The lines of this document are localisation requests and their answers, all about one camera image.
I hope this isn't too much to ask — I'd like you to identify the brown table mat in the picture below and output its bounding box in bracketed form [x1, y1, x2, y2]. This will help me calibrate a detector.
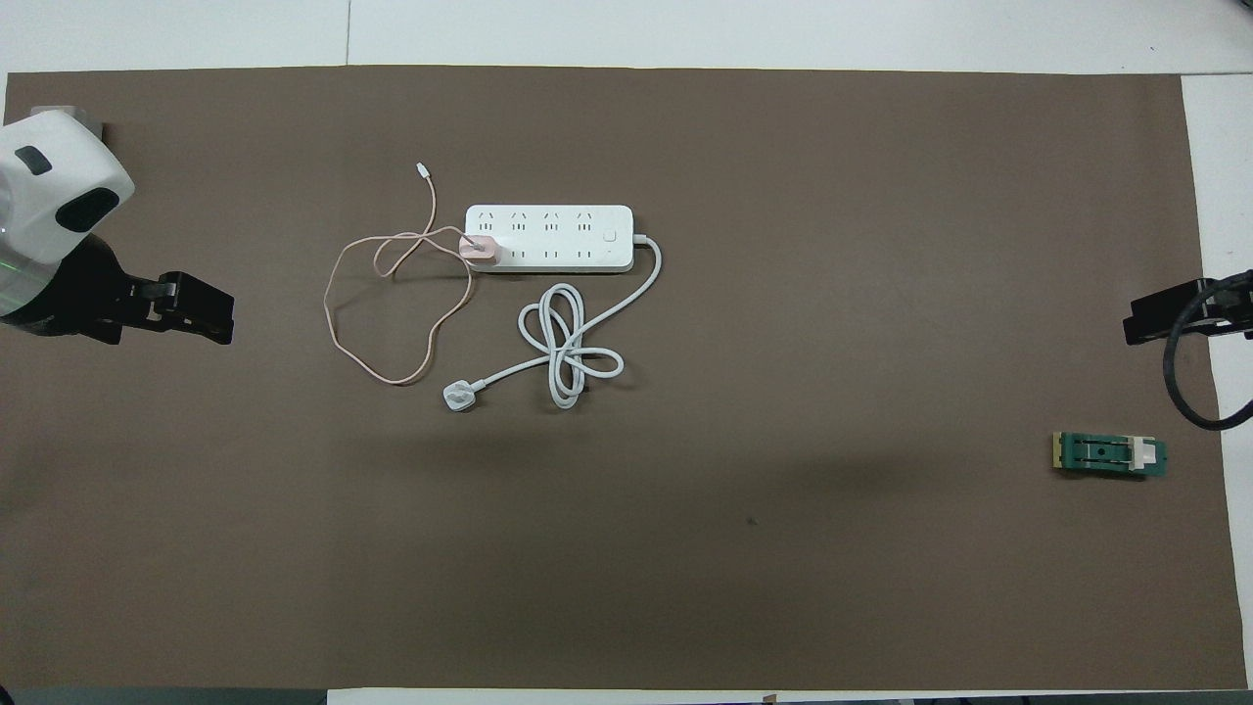
[0, 64, 1249, 691]

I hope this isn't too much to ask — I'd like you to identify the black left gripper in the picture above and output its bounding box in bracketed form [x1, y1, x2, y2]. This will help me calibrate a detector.
[39, 238, 236, 346]

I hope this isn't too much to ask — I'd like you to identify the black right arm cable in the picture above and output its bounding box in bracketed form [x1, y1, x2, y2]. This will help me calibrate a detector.
[1162, 269, 1253, 433]

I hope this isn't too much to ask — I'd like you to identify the white power strip with cord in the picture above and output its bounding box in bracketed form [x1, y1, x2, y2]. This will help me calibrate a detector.
[442, 204, 664, 413]

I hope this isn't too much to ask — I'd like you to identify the grey push-button control box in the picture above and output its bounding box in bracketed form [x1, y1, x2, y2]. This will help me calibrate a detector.
[29, 105, 105, 140]

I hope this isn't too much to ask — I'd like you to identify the pink USB cable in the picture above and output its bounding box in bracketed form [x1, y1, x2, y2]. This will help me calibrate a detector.
[321, 163, 478, 386]

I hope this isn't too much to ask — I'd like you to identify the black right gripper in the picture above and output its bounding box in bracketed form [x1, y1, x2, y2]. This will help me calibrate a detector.
[1123, 272, 1253, 346]

